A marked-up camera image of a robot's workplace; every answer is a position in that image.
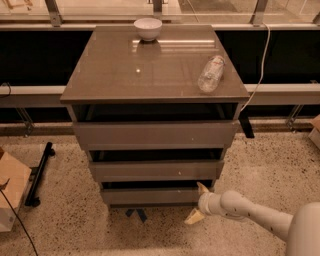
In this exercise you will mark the white ceramic bowl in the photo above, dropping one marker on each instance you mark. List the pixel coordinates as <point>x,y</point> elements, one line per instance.
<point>148,28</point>

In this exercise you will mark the grey bottom drawer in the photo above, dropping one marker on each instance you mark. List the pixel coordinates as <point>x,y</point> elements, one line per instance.
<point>150,197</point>

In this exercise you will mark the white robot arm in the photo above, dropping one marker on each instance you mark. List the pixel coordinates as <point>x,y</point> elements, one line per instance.
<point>300,231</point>

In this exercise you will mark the grey middle drawer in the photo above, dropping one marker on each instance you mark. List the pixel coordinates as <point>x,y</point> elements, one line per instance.
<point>156,170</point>

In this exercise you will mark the grey drawer cabinet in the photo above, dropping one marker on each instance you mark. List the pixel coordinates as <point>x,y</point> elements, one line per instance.
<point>122,79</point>

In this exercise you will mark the grey top drawer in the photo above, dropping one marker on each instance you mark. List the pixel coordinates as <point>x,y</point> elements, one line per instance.
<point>155,135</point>

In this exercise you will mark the cardboard box left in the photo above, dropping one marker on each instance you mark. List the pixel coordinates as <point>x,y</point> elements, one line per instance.
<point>14,175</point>

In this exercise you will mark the cardboard box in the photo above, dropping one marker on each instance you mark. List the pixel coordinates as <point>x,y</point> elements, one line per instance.
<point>314,135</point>
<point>14,175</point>

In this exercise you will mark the cardboard box right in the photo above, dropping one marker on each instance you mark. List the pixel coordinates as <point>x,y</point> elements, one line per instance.
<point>314,135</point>

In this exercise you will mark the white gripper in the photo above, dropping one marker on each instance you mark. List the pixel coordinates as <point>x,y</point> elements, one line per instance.
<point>204,203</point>

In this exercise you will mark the clear plastic bottle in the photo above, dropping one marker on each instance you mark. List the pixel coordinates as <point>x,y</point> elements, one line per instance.
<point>211,75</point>

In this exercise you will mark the black stand leg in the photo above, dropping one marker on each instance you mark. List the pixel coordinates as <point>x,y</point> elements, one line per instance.
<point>36,174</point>

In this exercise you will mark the grey drawer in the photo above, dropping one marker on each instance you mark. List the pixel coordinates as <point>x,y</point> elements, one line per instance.
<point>150,197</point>
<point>155,135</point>
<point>156,170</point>

